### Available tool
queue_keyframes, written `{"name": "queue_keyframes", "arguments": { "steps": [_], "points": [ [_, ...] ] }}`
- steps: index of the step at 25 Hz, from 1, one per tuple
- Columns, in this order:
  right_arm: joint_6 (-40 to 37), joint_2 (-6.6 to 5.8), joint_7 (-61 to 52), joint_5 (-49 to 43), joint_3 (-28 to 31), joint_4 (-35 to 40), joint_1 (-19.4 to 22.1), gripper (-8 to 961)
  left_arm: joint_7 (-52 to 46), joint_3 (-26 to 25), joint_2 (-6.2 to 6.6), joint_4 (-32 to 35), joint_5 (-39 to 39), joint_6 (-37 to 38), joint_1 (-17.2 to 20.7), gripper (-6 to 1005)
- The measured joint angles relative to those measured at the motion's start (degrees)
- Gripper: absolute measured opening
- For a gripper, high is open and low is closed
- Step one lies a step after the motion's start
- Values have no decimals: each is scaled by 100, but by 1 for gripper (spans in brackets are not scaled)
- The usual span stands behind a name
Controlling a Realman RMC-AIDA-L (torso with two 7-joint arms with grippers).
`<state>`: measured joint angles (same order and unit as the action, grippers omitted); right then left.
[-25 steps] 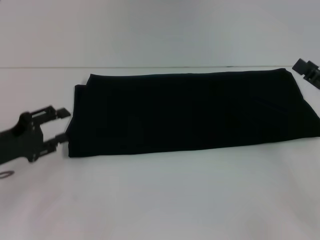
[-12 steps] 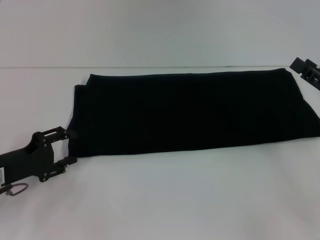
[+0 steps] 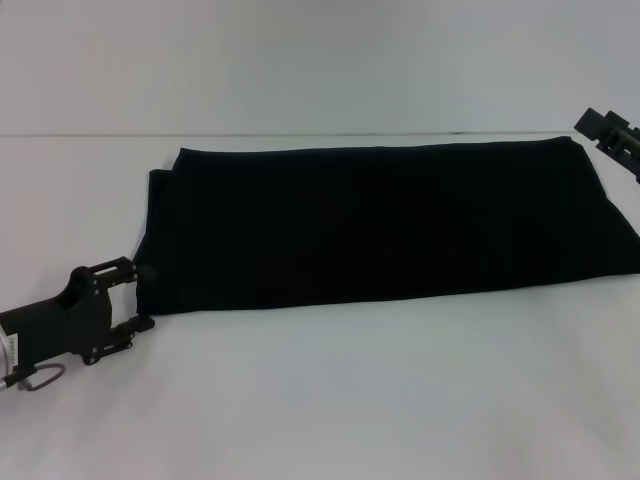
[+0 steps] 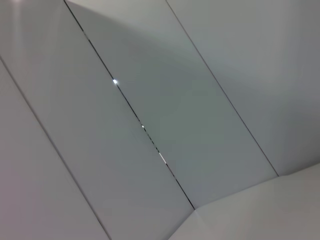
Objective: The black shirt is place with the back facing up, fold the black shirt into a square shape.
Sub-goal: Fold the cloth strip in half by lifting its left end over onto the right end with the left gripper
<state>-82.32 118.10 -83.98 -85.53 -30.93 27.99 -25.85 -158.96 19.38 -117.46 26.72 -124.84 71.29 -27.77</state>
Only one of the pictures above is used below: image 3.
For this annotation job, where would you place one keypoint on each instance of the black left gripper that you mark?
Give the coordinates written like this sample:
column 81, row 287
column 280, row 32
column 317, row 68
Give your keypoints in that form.
column 65, row 315

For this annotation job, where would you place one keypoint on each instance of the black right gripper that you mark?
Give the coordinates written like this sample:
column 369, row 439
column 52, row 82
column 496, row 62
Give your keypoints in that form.
column 631, row 160

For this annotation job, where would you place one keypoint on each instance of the black shirt with white print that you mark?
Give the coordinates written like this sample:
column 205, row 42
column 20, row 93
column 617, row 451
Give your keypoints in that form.
column 375, row 225

